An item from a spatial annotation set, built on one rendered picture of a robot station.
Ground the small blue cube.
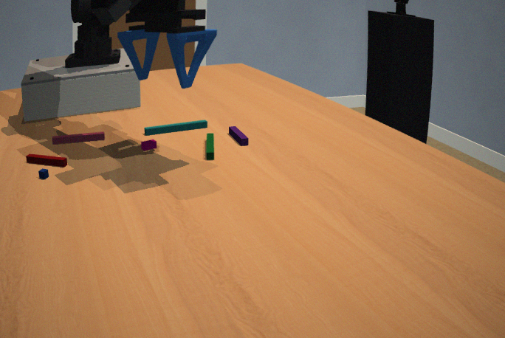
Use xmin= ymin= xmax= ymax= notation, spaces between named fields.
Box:
xmin=38 ymin=168 xmax=49 ymax=179

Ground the green rod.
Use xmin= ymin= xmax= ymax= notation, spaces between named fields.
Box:
xmin=206 ymin=134 xmax=214 ymax=160

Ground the turquoise rod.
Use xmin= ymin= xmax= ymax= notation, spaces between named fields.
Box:
xmin=144 ymin=120 xmax=207 ymax=136

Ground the purple rod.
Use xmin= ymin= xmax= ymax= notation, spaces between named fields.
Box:
xmin=229 ymin=126 xmax=249 ymax=146

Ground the pink rod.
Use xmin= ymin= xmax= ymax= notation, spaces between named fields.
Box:
xmin=52 ymin=132 xmax=105 ymax=145

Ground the magenta rod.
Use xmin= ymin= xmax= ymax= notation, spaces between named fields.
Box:
xmin=141 ymin=139 xmax=157 ymax=151

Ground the red rod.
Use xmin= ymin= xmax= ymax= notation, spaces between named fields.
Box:
xmin=26 ymin=154 xmax=67 ymax=167

